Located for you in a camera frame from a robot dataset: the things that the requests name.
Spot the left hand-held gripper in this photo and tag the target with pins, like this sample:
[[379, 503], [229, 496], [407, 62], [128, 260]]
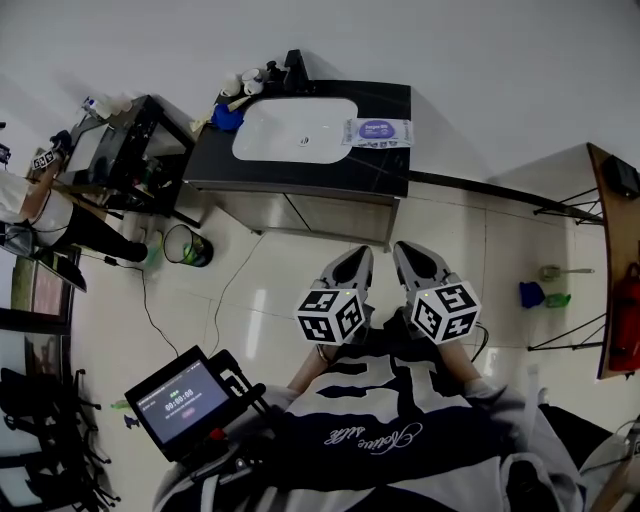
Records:
[[330, 315]]

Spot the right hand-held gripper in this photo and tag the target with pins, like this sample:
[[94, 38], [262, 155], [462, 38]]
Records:
[[445, 312]]

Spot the white wet wipe pack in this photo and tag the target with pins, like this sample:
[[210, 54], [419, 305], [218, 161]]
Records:
[[402, 131]]

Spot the person's left forearm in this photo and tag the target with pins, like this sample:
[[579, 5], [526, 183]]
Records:
[[310, 370]]

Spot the person's right forearm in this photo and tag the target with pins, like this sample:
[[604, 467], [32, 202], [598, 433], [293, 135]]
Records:
[[460, 362]]

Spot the black vanity cabinet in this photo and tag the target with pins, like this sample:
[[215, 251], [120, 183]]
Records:
[[310, 175]]

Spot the blue floor item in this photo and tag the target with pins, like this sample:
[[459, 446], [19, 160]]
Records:
[[531, 295]]

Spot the green floor item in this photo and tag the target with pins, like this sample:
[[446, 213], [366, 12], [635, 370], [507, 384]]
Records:
[[557, 300]]

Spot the white sink basin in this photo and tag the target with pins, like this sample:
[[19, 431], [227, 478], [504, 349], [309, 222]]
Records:
[[280, 130]]

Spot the person's navy white jersey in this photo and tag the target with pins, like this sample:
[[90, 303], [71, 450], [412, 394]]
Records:
[[390, 440]]

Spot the blue cloth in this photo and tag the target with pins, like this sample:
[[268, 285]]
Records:
[[227, 117]]

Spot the beige stick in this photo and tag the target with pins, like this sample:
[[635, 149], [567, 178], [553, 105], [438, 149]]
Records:
[[239, 103]]

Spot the wooden table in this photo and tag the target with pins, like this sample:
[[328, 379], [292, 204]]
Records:
[[620, 240]]

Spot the black faucet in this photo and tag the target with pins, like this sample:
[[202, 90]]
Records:
[[296, 70]]

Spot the beige tube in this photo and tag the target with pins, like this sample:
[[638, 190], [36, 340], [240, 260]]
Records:
[[201, 121]]

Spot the white mug with blue print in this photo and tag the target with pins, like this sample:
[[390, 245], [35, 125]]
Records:
[[252, 82]]

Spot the small black bottle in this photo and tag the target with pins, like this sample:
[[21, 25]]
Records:
[[274, 72]]

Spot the black tablet screen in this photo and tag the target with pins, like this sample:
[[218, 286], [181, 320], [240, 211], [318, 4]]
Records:
[[182, 405]]

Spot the red fire extinguisher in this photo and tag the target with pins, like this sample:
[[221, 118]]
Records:
[[627, 320]]

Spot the plain white mug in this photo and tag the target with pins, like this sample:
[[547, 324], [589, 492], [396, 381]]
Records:
[[230, 85]]

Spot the black box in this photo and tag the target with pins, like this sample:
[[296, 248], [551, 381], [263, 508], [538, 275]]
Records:
[[622, 175]]

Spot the black shelf rack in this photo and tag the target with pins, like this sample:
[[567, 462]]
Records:
[[130, 155]]

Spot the black chair base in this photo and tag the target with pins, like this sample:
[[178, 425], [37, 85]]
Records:
[[45, 440]]

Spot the black tablet mount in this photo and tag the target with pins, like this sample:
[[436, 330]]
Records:
[[240, 382]]

